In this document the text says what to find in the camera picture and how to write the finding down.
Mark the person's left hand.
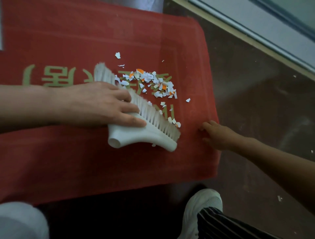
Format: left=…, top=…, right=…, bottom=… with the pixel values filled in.
left=55, top=82, right=147, bottom=128

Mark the white plastic hand brush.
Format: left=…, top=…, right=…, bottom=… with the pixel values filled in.
left=94, top=62, right=181, bottom=152

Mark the person's left forearm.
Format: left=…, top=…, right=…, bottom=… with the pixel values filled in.
left=0, top=84, right=59, bottom=133

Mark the another person's forearm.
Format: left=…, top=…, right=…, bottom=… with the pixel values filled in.
left=236, top=137, right=315, bottom=215

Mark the pile of torn paper scraps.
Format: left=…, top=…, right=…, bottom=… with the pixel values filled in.
left=114, top=52, right=191, bottom=129

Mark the red floor mat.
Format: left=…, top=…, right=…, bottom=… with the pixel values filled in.
left=0, top=0, right=221, bottom=206

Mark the pale cloth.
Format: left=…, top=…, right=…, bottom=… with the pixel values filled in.
left=116, top=0, right=164, bottom=13

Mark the white sneaker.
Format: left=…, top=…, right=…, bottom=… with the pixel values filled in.
left=177, top=189, right=223, bottom=239

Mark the black striped trouser leg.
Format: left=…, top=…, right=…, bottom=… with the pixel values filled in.
left=197, top=206, right=282, bottom=239

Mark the white trouser knee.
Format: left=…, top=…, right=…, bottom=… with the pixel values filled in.
left=0, top=202, right=50, bottom=239

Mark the sliding door frame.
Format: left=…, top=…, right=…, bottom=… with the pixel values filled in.
left=171, top=0, right=315, bottom=82

